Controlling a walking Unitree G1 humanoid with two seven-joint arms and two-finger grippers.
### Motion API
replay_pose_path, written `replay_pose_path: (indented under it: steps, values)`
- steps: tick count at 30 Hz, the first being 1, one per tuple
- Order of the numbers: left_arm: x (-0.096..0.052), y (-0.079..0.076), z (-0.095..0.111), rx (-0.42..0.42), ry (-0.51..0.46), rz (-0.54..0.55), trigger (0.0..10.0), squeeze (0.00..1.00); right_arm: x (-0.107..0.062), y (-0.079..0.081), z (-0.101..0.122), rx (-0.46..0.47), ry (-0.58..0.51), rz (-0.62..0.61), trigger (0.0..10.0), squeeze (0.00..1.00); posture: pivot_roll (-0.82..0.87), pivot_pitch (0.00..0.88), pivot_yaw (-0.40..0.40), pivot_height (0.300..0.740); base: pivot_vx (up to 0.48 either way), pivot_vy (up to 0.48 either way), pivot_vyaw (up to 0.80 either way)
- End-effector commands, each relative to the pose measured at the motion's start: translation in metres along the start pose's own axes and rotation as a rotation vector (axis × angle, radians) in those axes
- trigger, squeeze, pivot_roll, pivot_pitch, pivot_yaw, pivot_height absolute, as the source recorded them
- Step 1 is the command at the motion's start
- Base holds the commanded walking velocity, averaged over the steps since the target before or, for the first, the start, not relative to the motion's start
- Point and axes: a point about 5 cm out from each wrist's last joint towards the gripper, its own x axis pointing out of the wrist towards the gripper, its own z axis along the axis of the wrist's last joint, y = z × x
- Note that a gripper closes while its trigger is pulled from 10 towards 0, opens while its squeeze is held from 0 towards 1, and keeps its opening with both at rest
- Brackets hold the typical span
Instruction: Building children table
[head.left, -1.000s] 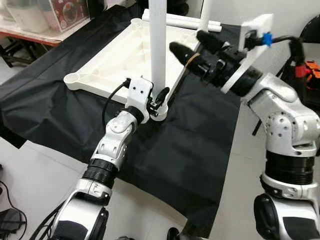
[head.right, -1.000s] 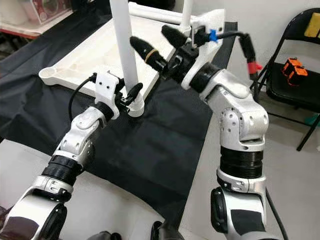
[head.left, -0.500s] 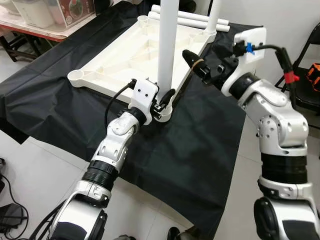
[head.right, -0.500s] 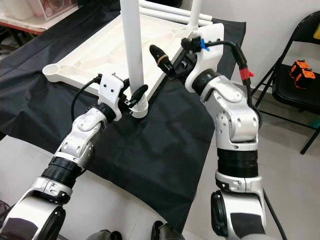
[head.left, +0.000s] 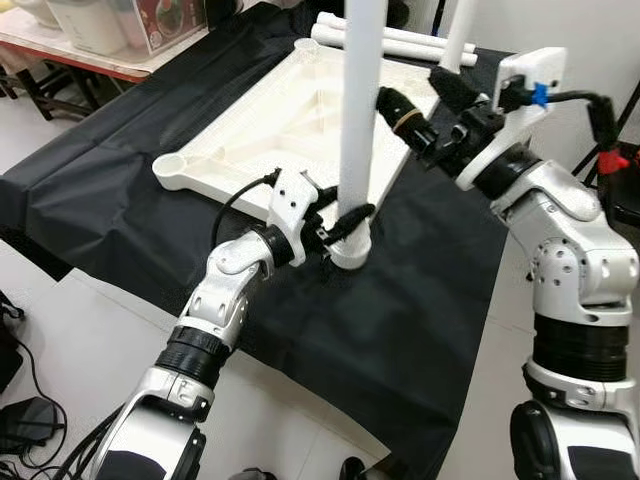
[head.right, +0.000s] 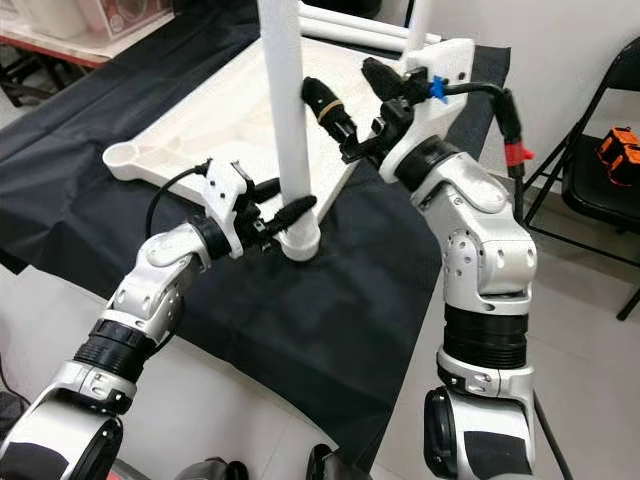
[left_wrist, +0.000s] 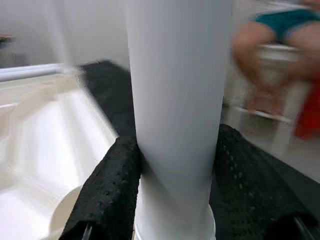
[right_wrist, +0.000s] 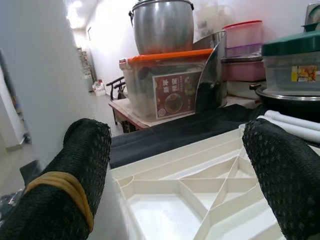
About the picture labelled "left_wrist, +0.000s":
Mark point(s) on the white plastic table top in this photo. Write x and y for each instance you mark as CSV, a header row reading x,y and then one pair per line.
x,y
37,150

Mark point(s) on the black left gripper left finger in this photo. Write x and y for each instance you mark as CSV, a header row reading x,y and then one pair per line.
x,y
110,190

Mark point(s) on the person in teal shorts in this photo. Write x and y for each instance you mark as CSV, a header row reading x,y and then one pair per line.
x,y
250,50

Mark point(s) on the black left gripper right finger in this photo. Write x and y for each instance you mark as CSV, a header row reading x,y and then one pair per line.
x,y
250,195

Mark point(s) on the white stool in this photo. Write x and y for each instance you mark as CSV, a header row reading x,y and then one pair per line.
x,y
280,55

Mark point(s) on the red plastic container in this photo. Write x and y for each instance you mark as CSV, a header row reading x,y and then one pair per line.
x,y
308,112

